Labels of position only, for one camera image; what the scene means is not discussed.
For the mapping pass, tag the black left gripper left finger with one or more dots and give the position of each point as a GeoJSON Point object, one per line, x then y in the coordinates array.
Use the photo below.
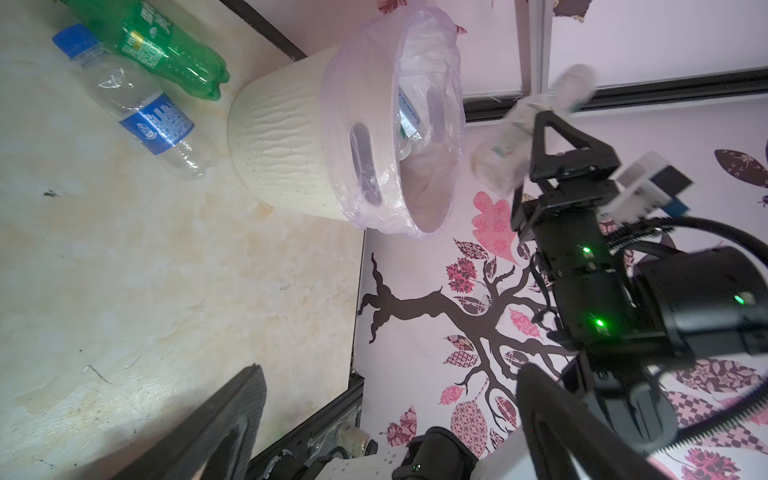
{"type": "Point", "coordinates": [215, 441]}

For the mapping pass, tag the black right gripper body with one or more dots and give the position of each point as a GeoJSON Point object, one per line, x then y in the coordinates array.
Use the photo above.
{"type": "Point", "coordinates": [611, 321]}

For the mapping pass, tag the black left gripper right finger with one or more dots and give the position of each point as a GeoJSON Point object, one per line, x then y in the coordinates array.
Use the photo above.
{"type": "Point", "coordinates": [561, 433]}

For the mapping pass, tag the clear bottle green band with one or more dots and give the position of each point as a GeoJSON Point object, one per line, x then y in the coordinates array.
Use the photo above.
{"type": "Point", "coordinates": [502, 161]}

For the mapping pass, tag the white bin pink liner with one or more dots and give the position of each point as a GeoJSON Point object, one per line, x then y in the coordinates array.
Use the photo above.
{"type": "Point", "coordinates": [370, 131]}

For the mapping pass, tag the Pocari Sweat blue bottle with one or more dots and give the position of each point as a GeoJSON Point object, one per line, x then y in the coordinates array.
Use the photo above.
{"type": "Point", "coordinates": [137, 102]}

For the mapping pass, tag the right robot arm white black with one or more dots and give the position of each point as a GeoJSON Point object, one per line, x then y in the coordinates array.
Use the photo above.
{"type": "Point", "coordinates": [716, 298]}

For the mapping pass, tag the green bottle at back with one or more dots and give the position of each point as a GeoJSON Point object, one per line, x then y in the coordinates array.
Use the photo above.
{"type": "Point", "coordinates": [140, 31]}

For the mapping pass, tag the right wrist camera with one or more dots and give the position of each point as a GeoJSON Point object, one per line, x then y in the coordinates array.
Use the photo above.
{"type": "Point", "coordinates": [651, 183]}

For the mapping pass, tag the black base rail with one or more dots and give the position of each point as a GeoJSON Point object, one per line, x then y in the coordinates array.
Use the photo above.
{"type": "Point", "coordinates": [314, 450]}

